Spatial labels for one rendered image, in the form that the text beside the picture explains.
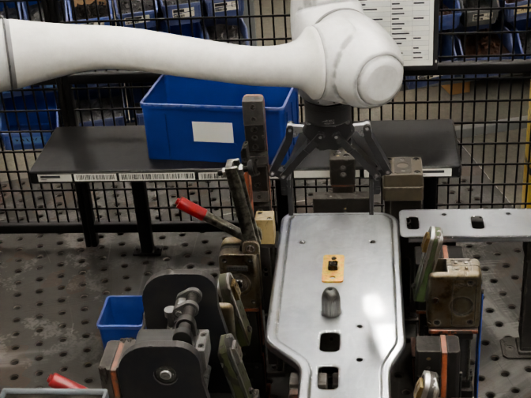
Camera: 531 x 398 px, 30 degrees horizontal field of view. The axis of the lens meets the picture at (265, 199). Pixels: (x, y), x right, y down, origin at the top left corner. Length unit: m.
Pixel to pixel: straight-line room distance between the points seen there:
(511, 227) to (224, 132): 0.60
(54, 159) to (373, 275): 0.79
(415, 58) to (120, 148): 0.66
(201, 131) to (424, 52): 0.51
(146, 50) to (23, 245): 1.20
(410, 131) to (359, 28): 0.81
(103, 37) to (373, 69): 0.39
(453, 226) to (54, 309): 0.92
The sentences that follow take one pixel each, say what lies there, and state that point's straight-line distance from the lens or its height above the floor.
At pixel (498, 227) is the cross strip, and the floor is 1.00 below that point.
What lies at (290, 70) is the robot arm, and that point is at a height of 1.46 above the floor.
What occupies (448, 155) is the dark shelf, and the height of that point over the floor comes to 1.03.
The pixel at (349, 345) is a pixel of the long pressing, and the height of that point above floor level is 1.00.
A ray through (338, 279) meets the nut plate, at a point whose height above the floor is 1.00.
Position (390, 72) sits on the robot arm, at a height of 1.47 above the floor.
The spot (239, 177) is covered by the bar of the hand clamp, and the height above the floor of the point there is 1.20.
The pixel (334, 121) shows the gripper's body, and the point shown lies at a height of 1.31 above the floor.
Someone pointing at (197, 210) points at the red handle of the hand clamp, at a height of 1.13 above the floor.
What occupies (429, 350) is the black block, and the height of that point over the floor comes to 0.99.
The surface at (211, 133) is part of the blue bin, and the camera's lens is 2.04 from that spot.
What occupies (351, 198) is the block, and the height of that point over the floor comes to 1.00.
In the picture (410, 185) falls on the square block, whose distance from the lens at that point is 1.94.
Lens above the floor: 1.99
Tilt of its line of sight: 30 degrees down
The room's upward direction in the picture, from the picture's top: 4 degrees counter-clockwise
